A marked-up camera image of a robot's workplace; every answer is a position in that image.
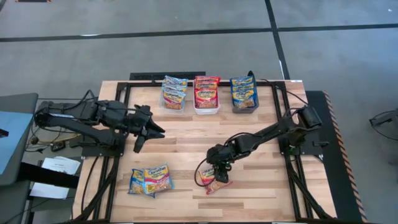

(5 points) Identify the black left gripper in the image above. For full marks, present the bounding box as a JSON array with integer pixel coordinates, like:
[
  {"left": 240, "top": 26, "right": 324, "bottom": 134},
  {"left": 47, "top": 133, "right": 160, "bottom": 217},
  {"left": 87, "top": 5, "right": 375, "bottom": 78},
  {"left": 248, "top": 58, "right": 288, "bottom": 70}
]
[{"left": 124, "top": 105, "right": 166, "bottom": 153}]

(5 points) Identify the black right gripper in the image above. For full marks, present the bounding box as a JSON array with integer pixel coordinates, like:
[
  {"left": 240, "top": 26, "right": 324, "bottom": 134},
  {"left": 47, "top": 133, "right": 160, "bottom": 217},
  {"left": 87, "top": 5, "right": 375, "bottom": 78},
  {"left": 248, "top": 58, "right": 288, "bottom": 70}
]
[{"left": 207, "top": 143, "right": 234, "bottom": 184}]

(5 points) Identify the clear plastic bin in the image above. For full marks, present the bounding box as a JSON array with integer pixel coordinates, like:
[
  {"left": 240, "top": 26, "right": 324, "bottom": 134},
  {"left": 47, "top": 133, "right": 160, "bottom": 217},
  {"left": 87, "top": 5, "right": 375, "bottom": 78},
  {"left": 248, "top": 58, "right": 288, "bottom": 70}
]
[{"left": 159, "top": 76, "right": 189, "bottom": 113}]

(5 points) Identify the white plastic bin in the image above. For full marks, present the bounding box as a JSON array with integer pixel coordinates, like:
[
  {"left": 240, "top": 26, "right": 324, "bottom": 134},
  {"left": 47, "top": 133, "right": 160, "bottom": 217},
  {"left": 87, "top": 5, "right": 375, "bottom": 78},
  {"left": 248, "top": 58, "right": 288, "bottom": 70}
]
[{"left": 192, "top": 76, "right": 221, "bottom": 115}]

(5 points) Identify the grey plastic bin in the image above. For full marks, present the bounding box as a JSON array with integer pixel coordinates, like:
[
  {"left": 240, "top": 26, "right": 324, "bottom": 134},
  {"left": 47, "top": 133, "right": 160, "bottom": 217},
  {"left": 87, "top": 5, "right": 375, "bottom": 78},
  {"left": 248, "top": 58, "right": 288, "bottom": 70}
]
[{"left": 231, "top": 76, "right": 261, "bottom": 114}]

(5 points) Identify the white paper sheet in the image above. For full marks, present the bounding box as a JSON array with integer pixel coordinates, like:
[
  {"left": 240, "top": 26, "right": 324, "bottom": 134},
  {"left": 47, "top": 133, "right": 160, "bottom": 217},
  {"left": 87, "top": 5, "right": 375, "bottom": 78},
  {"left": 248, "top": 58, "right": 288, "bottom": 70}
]
[
  {"left": 41, "top": 156, "right": 81, "bottom": 175},
  {"left": 29, "top": 182, "right": 71, "bottom": 200}
]

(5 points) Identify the black panel with striped edge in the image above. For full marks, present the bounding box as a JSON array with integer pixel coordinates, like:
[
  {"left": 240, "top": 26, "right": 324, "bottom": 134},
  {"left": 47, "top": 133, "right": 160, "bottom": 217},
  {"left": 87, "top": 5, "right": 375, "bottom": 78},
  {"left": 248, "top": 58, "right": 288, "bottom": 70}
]
[{"left": 306, "top": 90, "right": 368, "bottom": 223}]

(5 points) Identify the black beam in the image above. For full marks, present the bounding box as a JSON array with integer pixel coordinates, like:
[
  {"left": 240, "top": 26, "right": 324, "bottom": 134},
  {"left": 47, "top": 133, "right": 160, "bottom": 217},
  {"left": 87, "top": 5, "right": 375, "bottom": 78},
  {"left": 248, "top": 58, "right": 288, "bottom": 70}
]
[{"left": 18, "top": 161, "right": 80, "bottom": 190}]

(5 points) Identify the grey desk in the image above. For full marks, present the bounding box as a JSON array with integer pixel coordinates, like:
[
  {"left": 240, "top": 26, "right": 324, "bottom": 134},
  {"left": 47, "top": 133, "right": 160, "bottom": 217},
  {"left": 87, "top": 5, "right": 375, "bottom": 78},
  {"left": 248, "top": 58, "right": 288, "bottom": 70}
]
[{"left": 0, "top": 92, "right": 40, "bottom": 224}]

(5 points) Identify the blue sheet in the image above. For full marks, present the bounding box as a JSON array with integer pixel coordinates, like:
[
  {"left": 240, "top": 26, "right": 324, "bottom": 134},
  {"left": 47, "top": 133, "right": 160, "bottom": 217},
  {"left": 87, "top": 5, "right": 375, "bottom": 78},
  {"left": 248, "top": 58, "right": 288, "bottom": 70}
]
[{"left": 0, "top": 111, "right": 34, "bottom": 175}]

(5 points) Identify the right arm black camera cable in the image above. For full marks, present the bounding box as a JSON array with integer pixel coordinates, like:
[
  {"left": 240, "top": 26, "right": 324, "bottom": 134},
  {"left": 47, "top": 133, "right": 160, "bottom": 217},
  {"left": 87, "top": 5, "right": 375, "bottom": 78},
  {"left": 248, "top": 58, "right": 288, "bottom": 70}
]
[{"left": 194, "top": 141, "right": 237, "bottom": 187}]

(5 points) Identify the black aluminium table frame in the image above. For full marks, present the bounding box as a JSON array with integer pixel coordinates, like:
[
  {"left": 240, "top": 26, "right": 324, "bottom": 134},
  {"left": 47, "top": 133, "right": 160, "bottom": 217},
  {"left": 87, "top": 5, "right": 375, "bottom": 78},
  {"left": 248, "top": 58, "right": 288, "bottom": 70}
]
[{"left": 73, "top": 80, "right": 335, "bottom": 223}]

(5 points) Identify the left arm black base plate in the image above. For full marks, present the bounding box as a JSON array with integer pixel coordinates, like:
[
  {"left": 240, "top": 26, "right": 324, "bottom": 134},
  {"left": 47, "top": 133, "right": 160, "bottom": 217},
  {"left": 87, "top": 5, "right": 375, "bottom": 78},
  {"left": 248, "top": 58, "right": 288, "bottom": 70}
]
[{"left": 81, "top": 132, "right": 127, "bottom": 158}]

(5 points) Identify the yellow cable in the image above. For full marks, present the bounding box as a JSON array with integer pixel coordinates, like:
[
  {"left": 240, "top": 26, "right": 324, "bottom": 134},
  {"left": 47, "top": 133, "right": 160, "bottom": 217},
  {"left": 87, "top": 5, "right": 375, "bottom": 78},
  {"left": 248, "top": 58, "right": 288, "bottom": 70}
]
[{"left": 39, "top": 133, "right": 85, "bottom": 146}]

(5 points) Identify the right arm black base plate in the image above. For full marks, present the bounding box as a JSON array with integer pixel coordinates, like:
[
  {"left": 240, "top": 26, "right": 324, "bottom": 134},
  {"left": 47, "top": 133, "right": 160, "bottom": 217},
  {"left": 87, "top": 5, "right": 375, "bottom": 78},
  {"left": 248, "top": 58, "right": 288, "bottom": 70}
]
[{"left": 277, "top": 130, "right": 324, "bottom": 156}]

